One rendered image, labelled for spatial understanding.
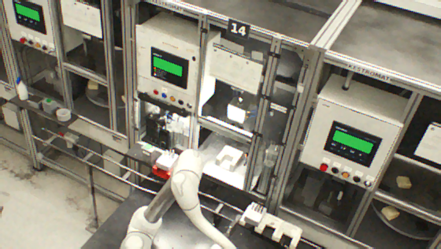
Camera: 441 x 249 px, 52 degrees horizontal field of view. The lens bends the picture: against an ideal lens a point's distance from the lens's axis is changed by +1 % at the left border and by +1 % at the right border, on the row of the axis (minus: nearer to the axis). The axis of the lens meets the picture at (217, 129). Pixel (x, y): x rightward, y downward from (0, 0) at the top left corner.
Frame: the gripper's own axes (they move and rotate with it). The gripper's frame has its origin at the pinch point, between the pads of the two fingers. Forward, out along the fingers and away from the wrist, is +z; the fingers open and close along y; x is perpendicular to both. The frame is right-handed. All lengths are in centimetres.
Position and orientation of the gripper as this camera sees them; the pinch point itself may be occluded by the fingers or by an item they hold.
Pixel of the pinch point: (238, 218)
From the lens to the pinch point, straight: 281.6
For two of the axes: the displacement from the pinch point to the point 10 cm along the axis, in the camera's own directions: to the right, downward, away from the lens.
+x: -8.8, -3.7, 2.9
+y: 1.0, -7.6, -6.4
